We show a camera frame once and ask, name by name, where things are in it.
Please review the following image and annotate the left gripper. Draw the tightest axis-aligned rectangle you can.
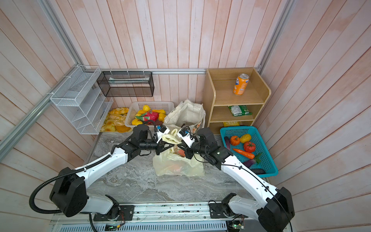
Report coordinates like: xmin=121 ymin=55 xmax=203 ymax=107
xmin=140 ymin=138 xmax=175 ymax=155

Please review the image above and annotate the yellow plastic bag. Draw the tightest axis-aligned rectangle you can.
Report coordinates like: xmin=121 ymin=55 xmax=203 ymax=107
xmin=153 ymin=129 xmax=205 ymax=177

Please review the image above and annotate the canvas tote bag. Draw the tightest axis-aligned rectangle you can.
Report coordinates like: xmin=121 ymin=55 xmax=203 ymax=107
xmin=163 ymin=100 xmax=206 ymax=133

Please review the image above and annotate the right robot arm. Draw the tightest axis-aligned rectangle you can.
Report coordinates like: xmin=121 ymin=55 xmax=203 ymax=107
xmin=177 ymin=128 xmax=295 ymax=232

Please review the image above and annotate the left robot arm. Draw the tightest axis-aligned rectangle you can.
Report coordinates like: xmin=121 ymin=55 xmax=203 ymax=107
xmin=29 ymin=124 xmax=172 ymax=220

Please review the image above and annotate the dragon fruit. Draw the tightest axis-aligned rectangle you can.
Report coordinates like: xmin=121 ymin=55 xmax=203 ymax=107
xmin=135 ymin=111 xmax=159 ymax=122

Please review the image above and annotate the white plastic basket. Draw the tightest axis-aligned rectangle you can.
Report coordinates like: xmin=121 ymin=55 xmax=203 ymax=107
xmin=125 ymin=101 xmax=174 ymax=128

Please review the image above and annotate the long thin eggplant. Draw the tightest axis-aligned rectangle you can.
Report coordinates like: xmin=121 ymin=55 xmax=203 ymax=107
xmin=224 ymin=136 xmax=231 ymax=150

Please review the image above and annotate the yellow snack packet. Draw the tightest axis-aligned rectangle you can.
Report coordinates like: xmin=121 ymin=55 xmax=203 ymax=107
xmin=223 ymin=121 xmax=241 ymax=127

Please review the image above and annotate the orange pumpkin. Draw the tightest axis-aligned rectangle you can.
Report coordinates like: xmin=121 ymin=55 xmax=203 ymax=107
xmin=230 ymin=136 xmax=240 ymax=146

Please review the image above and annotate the teal plastic basket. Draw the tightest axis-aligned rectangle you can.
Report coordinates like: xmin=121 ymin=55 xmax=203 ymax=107
xmin=220 ymin=126 xmax=278 ymax=178

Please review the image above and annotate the yellow bell pepper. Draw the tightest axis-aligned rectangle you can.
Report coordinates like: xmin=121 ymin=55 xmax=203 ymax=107
xmin=240 ymin=134 xmax=252 ymax=144

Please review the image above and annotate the red tomato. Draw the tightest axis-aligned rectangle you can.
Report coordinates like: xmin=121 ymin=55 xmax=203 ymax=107
xmin=243 ymin=141 xmax=256 ymax=153

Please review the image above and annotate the purple eggplant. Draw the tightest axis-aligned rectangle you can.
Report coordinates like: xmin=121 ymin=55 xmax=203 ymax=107
xmin=243 ymin=159 xmax=256 ymax=168

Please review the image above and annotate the carrot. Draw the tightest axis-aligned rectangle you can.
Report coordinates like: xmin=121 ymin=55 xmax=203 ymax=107
xmin=233 ymin=148 xmax=262 ymax=163

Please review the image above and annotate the green snack packet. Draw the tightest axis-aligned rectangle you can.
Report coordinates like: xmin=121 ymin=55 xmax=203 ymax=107
xmin=228 ymin=105 xmax=252 ymax=117

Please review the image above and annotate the wooden shelf unit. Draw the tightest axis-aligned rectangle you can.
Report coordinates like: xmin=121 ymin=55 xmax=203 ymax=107
xmin=203 ymin=68 xmax=271 ymax=134

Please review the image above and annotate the dark cucumber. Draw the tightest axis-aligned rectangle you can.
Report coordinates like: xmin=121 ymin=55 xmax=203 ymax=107
xmin=251 ymin=169 xmax=266 ymax=175

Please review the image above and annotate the black mesh basket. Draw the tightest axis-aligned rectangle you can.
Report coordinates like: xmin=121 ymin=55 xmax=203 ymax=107
xmin=97 ymin=71 xmax=155 ymax=97

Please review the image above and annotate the orange soda can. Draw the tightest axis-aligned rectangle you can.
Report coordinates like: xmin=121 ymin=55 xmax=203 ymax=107
xmin=233 ymin=73 xmax=249 ymax=95

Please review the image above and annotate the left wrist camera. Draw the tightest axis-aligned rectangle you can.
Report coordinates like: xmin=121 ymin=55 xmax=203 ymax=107
xmin=154 ymin=124 xmax=170 ymax=144

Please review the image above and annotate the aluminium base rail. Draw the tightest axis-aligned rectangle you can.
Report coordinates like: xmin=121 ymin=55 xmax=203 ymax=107
xmin=48 ymin=201 xmax=264 ymax=232

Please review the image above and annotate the white wire rack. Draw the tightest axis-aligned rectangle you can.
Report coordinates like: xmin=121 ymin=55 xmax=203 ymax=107
xmin=50 ymin=65 xmax=113 ymax=135

